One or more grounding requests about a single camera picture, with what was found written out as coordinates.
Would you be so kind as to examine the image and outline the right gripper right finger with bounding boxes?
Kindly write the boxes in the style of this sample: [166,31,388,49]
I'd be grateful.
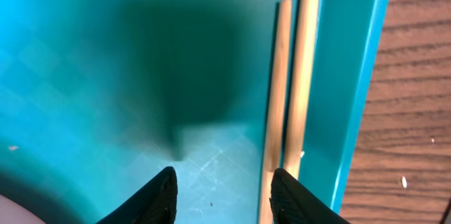
[270,168,349,224]

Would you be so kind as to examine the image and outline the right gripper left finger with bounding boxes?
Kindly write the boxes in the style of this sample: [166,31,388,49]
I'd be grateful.
[97,166,178,224]

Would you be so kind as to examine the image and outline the wooden chopstick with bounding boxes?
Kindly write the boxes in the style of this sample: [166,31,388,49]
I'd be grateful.
[258,0,292,224]
[283,0,319,178]

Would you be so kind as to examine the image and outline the white dinner plate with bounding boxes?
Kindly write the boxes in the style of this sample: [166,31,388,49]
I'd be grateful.
[0,195,45,224]

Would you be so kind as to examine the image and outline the teal plastic serving tray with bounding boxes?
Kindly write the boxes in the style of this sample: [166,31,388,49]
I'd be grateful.
[0,0,396,224]

